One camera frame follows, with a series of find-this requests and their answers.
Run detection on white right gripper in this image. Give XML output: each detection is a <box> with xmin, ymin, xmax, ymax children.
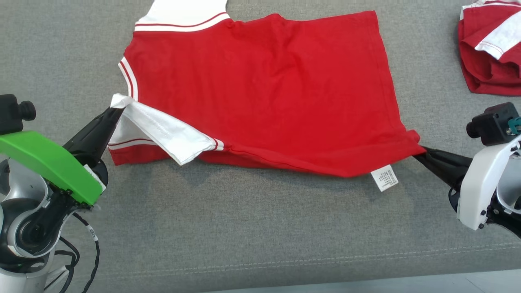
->
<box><xmin>413</xmin><ymin>136</ymin><xmax>521</xmax><ymax>230</ymax></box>

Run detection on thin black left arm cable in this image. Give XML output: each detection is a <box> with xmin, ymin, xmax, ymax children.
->
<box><xmin>43</xmin><ymin>212</ymin><xmax>101</xmax><ymax>293</ymax></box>

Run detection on red t-shirt with white sleeves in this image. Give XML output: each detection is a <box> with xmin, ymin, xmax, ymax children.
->
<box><xmin>108</xmin><ymin>0</ymin><xmax>426</xmax><ymax>192</ymax></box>

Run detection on red shorts with white stripe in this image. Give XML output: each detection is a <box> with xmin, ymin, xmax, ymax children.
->
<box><xmin>458</xmin><ymin>0</ymin><xmax>521</xmax><ymax>97</ymax></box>

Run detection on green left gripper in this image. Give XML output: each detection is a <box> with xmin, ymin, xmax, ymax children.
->
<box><xmin>0</xmin><ymin>107</ymin><xmax>125</xmax><ymax>205</ymax></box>

